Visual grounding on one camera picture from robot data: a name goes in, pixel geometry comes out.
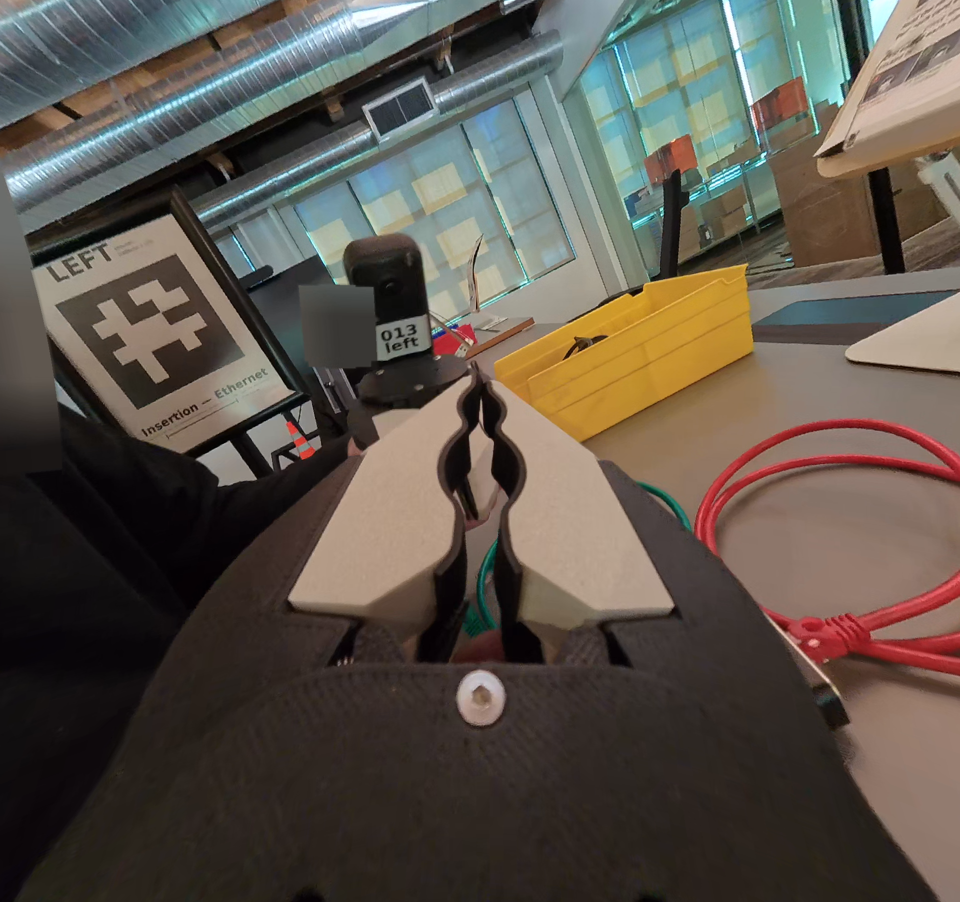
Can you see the large silver air duct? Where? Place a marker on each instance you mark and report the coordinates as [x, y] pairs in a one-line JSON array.
[[150, 24]]

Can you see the yellow plastic bin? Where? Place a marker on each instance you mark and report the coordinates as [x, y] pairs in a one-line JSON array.
[[637, 369]]

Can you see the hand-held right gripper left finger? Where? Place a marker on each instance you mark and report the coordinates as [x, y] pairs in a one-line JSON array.
[[375, 527]]

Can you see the framed marker sign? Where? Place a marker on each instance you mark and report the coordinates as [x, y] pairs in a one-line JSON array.
[[150, 332]]

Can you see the striped traffic cone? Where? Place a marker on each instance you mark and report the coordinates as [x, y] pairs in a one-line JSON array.
[[301, 446]]

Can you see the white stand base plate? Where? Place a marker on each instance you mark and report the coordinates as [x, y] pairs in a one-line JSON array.
[[922, 339]]

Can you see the white vent grille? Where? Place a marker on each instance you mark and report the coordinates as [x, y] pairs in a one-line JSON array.
[[401, 110]]

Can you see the wooden instruction board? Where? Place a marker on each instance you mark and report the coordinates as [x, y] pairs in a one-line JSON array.
[[900, 54]]

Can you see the large cardboard box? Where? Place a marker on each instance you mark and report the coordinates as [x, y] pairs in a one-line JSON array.
[[817, 204]]

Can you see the black ethernet port box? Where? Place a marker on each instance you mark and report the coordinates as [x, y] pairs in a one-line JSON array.
[[832, 707]]

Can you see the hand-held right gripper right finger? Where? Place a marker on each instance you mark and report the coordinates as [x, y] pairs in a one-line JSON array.
[[585, 534]]

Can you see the person's left forearm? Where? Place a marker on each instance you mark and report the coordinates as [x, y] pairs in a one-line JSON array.
[[285, 489]]

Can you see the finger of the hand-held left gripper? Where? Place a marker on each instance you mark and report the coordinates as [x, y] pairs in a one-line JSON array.
[[484, 474], [386, 425]]

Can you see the black metal pole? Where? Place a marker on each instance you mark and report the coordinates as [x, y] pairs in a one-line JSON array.
[[889, 226]]

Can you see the orange storage crate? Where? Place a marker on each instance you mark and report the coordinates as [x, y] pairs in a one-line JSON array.
[[780, 103], [670, 159]]

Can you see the person's black jacket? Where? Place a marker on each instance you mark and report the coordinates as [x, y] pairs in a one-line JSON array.
[[75, 654]]

